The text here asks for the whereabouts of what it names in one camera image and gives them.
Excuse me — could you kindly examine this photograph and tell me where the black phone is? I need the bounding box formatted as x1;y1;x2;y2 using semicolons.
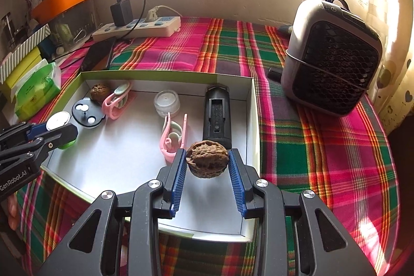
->
81;37;117;71

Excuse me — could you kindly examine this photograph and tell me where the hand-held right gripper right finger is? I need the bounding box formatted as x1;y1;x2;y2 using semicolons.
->
227;148;377;276

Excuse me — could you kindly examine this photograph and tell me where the plaid cloth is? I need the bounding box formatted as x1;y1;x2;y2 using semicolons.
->
14;16;400;276

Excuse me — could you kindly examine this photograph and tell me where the small clear plastic jar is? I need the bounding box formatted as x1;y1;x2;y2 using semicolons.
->
154;90;181;117

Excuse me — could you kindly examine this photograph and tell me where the glass and metal jar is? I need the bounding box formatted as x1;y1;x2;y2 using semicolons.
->
0;12;17;53

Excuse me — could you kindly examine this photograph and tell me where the small brown walnut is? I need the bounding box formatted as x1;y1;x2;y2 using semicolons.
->
90;84;109;103

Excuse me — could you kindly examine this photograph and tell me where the green and white cardboard box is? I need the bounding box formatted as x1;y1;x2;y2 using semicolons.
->
40;70;261;243

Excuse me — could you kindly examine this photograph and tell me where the grey desktop heater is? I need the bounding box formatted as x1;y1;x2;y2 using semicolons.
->
281;0;383;118

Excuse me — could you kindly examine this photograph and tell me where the large brown walnut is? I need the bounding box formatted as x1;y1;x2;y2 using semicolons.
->
185;140;231;180

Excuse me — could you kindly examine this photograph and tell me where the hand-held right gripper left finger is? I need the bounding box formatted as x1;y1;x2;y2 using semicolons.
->
39;148;189;276

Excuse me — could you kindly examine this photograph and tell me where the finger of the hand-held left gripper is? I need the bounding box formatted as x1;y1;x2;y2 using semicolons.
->
31;123;78;163
24;122;49;138

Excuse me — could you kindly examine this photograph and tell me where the black round pill case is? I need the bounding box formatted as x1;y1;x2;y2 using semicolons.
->
71;98;107;128

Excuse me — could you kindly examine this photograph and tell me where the black charger adapter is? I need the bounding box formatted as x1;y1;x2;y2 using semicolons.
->
110;0;134;27

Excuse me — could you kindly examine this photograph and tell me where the striped box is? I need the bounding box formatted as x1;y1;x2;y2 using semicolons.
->
0;24;51;84

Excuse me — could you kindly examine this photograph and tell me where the person's left hand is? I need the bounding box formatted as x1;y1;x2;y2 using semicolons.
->
7;193;18;231

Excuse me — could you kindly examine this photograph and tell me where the clear plastic container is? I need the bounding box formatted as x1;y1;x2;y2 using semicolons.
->
48;0;98;44

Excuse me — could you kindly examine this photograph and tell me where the white plug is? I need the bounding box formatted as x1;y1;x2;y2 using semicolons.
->
147;5;182;23

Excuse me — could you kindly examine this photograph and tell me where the cream patterned curtain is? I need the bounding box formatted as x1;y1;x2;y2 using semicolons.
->
365;0;414;134

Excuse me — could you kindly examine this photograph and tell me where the pink and mint clip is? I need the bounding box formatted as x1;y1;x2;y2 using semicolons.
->
102;82;131;120

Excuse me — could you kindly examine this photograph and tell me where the green tissue pack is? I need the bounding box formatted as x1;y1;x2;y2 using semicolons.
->
13;59;62;121

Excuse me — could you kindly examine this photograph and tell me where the white power strip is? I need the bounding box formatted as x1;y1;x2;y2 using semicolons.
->
92;16;182;43

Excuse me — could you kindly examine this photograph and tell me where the green and white spool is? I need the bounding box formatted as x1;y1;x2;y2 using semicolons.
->
45;111;77;150

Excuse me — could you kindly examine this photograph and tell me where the black battery pack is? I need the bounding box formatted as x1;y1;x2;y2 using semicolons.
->
203;85;232;149

